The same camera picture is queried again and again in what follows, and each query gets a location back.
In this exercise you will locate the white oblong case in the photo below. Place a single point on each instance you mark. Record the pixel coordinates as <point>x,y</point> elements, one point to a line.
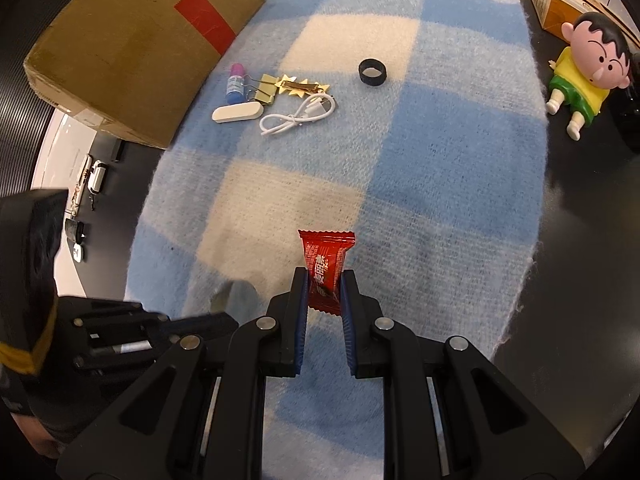
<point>237,112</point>

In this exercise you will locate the silver white small device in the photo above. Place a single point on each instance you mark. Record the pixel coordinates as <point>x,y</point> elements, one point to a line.
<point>98,176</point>

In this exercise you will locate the cartoon boy figurine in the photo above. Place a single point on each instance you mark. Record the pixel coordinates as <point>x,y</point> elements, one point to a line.
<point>582,75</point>

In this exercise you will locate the red candy packet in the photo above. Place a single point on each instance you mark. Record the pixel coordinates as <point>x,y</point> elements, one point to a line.
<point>324,255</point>

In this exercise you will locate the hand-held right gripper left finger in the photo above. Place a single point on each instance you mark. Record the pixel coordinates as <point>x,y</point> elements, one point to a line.
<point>301,321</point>

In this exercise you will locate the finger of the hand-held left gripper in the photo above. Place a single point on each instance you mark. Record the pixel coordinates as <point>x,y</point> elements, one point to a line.
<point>120,314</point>
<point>115,362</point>

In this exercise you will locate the white power adapter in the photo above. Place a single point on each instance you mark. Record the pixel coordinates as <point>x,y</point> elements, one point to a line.
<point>79,252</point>

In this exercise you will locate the small blue pink bottle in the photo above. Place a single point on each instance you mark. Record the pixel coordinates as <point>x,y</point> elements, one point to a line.
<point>234,87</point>

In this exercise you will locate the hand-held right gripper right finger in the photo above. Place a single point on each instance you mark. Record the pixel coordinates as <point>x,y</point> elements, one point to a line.
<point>348,331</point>

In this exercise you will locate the blue white checkered blanket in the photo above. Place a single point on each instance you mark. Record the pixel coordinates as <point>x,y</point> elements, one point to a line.
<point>400,160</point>

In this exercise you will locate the brown cardboard box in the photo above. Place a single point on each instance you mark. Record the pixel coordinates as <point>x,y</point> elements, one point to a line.
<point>125,50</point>

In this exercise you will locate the small black gadget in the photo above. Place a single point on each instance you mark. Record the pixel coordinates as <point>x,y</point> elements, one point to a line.
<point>74,231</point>

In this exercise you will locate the gold binder clip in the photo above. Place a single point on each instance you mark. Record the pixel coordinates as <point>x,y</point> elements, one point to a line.
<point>265,98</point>

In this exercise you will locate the black slatted panel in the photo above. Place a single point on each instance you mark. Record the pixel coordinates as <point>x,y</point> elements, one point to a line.
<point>20,120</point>

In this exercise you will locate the gold star hair clip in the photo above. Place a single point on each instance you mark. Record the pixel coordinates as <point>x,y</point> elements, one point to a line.
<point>300,85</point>

